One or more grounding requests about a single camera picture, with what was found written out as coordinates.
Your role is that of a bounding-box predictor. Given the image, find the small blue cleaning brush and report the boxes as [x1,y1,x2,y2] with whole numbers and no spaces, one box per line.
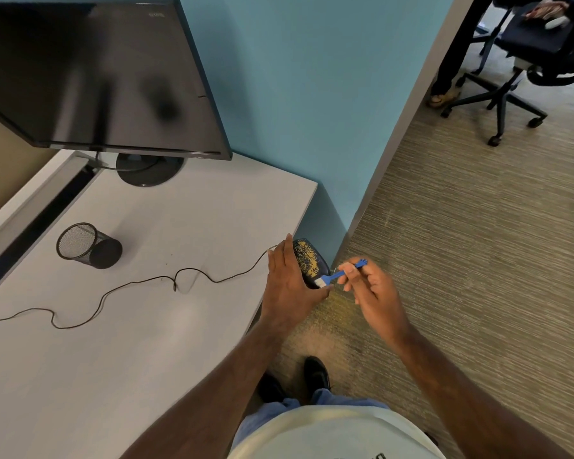
[315,258,369,288]

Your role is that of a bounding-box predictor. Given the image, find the person's black right shoe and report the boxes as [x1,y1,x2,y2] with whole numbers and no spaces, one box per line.
[303,356,334,393]

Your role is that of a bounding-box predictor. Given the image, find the person's black left shoe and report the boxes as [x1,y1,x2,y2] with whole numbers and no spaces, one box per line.
[257,372,288,405]

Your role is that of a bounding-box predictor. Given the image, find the person's blue jeans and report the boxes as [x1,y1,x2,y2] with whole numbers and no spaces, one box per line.
[232,387,391,450]

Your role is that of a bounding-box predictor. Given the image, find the person's white shirt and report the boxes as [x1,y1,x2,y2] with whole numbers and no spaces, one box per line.
[227,406,448,459]

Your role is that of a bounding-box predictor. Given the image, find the round black monitor stand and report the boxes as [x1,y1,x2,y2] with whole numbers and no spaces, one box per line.
[116,155,185,188]

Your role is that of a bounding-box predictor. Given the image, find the person's left forearm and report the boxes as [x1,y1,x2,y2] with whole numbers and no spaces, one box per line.
[120,314,292,459]

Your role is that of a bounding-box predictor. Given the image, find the black mesh pen cup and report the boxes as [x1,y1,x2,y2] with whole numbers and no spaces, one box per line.
[56,222,123,270]

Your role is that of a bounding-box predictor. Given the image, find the person's left hand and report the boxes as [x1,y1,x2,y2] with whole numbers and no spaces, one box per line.
[260,233,334,328]

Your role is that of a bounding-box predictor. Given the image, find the black monitor cable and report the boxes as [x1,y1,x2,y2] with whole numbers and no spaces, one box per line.
[94,151,161,173]

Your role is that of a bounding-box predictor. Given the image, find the person's right hand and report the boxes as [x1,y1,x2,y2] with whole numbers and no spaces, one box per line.
[338,256,411,343]

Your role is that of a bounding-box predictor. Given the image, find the person's black shoe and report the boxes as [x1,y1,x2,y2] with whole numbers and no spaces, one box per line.
[257,372,288,405]
[303,356,334,393]

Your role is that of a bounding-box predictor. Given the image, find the person's right forearm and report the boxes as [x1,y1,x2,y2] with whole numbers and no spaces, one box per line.
[393,324,574,459]

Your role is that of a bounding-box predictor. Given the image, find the black wheeled office chair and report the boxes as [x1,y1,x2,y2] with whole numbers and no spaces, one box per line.
[440,0,574,148]

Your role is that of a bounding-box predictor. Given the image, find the black mouse with yellow grains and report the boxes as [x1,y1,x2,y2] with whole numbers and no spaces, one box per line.
[292,238,334,290]

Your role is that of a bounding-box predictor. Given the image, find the black computer monitor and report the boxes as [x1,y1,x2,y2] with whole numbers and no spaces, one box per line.
[0,0,233,161]

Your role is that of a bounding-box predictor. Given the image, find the thin black mouse cable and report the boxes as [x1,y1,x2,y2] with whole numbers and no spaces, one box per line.
[0,244,279,330]

